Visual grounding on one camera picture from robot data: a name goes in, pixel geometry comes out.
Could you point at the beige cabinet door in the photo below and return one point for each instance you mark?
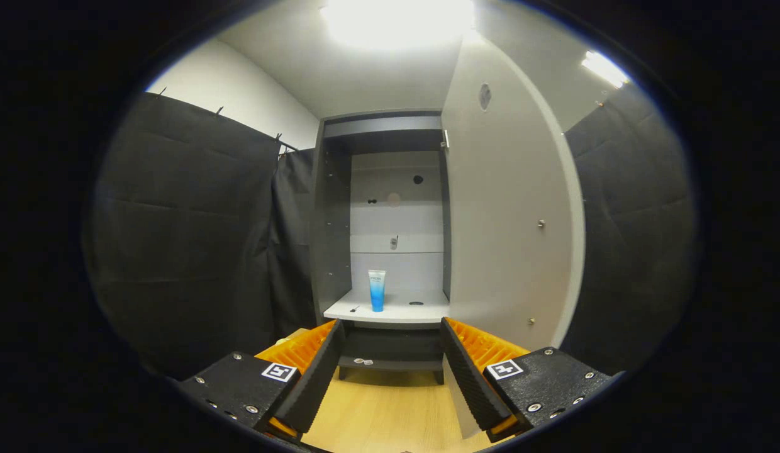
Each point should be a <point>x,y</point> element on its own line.
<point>503,220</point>

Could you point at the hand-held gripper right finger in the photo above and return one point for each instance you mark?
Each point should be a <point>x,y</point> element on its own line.
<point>468,377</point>

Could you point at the white cabinet shelf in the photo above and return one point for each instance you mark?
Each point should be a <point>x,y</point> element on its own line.
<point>402,311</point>

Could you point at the blue gradient tube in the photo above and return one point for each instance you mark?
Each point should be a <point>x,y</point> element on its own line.
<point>377,292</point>

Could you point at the yellow plush toy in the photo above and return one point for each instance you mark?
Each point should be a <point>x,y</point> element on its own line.
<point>290,336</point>

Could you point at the narrow ceiling light panel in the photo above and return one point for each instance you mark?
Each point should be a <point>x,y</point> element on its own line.
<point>604,68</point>

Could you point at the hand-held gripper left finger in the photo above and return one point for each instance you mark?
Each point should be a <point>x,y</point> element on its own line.
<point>317,377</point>

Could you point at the black backdrop cloth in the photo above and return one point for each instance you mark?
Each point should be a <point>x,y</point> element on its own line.
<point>189,251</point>

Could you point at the large ceiling light panel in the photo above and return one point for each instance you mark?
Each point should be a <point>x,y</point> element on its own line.
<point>396,22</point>

